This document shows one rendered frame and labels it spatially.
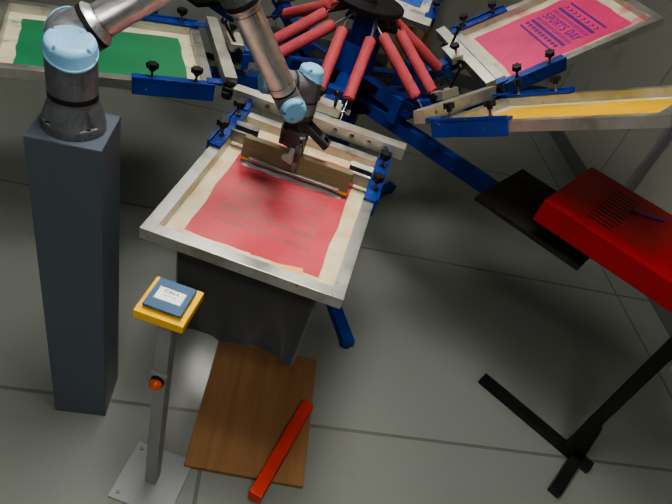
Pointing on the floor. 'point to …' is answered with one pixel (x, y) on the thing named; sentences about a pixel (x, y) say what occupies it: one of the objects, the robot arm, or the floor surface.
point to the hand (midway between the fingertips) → (296, 166)
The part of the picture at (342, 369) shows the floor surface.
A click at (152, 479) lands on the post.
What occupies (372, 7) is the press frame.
